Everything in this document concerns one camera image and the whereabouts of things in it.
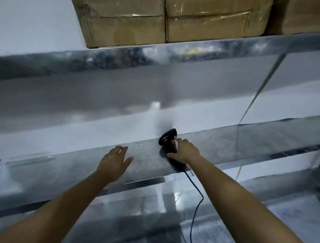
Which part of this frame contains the person's right hand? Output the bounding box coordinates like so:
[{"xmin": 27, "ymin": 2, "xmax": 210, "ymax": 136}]
[{"xmin": 167, "ymin": 138, "xmax": 202, "ymax": 166}]

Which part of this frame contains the person's left hand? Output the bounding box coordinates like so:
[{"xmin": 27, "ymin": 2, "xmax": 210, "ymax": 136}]
[{"xmin": 97, "ymin": 146, "xmax": 134, "ymax": 183}]

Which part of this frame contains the stack of cardboard boxes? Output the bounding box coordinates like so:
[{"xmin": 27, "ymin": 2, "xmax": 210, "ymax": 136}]
[{"xmin": 72, "ymin": 0, "xmax": 320, "ymax": 49}]

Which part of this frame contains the person's right forearm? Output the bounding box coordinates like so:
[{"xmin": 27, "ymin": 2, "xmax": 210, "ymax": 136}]
[{"xmin": 186, "ymin": 156, "xmax": 304, "ymax": 243}]

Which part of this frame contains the person's left forearm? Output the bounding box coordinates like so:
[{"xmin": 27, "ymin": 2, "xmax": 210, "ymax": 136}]
[{"xmin": 0, "ymin": 170, "xmax": 118, "ymax": 243}]

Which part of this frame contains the metal shelving rack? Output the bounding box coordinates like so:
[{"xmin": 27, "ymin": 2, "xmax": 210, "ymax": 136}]
[{"xmin": 0, "ymin": 32, "xmax": 320, "ymax": 243}]

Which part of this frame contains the black scanner cable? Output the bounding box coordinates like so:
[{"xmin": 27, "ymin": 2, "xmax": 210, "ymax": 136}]
[{"xmin": 184, "ymin": 171, "xmax": 204, "ymax": 243}]

